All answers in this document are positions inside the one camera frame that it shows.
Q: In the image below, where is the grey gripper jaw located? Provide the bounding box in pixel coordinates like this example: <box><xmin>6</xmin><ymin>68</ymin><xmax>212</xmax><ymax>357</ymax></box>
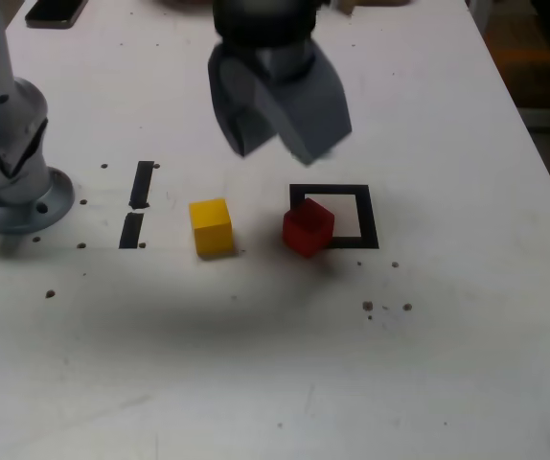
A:
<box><xmin>207</xmin><ymin>42</ymin><xmax>281</xmax><ymax>158</ymax></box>
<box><xmin>255</xmin><ymin>40</ymin><xmax>353</xmax><ymax>167</ymax></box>

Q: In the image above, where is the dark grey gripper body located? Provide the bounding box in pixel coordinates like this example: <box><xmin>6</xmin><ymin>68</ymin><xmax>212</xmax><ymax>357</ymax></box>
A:
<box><xmin>258</xmin><ymin>41</ymin><xmax>315</xmax><ymax>82</ymax></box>

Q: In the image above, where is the red cube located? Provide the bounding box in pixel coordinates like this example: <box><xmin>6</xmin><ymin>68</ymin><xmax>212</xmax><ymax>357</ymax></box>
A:
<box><xmin>282</xmin><ymin>197</ymin><xmax>336</xmax><ymax>260</ymax></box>

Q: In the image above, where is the yellow cube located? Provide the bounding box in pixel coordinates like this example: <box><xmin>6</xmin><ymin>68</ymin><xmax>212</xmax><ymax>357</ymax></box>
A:
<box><xmin>188</xmin><ymin>197</ymin><xmax>235</xmax><ymax>260</ymax></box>

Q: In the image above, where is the black tape square outline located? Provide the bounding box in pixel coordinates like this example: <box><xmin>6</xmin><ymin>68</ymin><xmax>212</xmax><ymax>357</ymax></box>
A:
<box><xmin>288</xmin><ymin>183</ymin><xmax>380</xmax><ymax>251</ymax></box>

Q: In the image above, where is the black tape strip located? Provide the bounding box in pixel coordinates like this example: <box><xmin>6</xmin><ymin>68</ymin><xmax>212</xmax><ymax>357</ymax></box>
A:
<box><xmin>118</xmin><ymin>160</ymin><xmax>155</xmax><ymax>250</ymax></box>

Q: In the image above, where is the black flat phone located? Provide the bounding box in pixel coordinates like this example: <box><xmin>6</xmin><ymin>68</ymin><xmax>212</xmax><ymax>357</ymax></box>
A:
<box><xmin>24</xmin><ymin>0</ymin><xmax>89</xmax><ymax>29</ymax></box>

